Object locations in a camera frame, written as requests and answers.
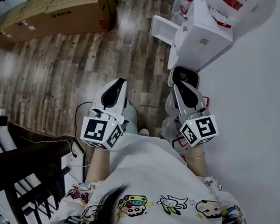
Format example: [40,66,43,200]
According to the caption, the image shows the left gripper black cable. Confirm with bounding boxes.
[64,100,100,159]

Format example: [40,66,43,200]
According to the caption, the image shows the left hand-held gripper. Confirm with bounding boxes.
[73,77,137,154]

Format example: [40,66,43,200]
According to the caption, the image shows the thin white cable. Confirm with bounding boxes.
[65,161,93,170]

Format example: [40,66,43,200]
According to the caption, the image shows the white water dispenser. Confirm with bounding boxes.
[158,0,237,77]

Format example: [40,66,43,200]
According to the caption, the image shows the person's white cartoon-print shirt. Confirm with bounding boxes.
[31,118,248,224]

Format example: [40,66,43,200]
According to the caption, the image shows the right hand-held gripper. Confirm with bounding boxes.
[169,77,221,150]

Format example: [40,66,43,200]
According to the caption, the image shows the person's right beige shoe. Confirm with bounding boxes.
[138,127,150,138]

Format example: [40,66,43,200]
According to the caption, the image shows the person's left forearm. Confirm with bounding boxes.
[80,145,114,184]

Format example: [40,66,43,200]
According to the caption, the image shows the person's left leg blue jeans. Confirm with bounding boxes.
[119,103,141,137]

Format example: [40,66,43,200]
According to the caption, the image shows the person's right forearm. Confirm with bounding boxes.
[184,143,211,179]

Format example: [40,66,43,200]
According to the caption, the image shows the black trash bin white rim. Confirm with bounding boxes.
[165,62,201,93]

